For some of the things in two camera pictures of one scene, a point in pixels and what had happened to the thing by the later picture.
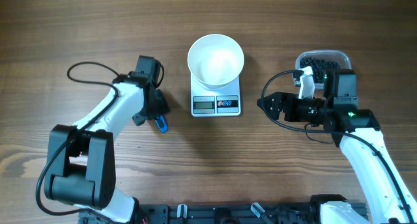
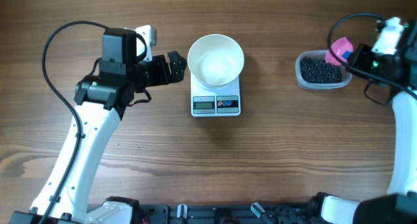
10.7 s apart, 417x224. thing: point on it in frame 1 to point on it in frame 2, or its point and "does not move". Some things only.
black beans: x=318 y=68 does not move
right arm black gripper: x=280 y=99 to x=359 y=58
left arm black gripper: x=163 y=107 to x=177 y=73
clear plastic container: x=322 y=62 does not move
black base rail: x=170 y=213 does not move
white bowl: x=215 y=60 does not move
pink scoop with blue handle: x=161 y=124 to x=343 y=48
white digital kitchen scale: x=225 y=102 does not move
